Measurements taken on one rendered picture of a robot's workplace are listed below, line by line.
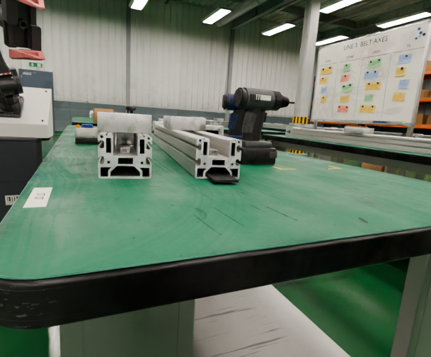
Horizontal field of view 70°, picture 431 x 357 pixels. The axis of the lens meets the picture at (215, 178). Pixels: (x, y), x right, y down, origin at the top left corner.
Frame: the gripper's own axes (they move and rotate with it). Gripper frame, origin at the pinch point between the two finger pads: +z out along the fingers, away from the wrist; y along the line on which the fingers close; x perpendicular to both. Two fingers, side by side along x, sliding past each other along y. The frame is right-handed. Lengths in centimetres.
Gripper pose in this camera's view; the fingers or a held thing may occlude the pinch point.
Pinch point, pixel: (39, 33)
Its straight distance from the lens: 77.9
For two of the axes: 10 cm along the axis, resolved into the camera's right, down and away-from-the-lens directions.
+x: 6.1, -2.3, 7.5
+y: 2.6, -8.4, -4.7
